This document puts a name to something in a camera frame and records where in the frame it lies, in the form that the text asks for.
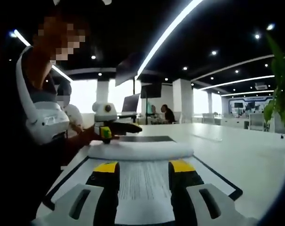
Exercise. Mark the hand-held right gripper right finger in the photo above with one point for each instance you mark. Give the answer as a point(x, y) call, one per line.
point(227, 209)

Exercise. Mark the black monitor on stand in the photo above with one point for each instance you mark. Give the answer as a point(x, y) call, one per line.
point(151, 91)

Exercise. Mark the white worn chest device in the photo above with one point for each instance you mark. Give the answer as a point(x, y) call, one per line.
point(47, 120)

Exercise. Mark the grey office chair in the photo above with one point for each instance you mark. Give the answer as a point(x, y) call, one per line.
point(256, 121)

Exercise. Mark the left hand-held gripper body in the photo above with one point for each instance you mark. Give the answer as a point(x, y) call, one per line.
point(102, 113)

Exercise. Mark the ceiling air conditioner unit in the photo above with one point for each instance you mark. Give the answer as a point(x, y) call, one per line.
point(261, 86)

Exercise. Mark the white mat with black border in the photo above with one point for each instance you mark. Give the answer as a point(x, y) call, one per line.
point(214, 174)

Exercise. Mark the blue wall display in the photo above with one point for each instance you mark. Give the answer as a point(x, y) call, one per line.
point(248, 104)

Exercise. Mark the long ceiling light strip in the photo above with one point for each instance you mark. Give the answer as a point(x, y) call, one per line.
point(248, 92)
point(39, 51)
point(166, 35)
point(236, 82)

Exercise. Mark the open laptop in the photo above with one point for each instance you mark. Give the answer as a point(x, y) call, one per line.
point(130, 103)

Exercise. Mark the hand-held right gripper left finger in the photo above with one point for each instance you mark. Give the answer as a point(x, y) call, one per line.
point(62, 207)

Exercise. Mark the white towel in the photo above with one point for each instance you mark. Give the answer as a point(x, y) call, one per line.
point(142, 150)

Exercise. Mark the green leafy plant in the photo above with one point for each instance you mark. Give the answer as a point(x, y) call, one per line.
point(281, 94)

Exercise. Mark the person's left hand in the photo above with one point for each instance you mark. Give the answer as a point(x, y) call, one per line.
point(90, 136)

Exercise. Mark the black hanging ceiling panel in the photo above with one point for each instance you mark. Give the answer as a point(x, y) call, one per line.
point(127, 70)

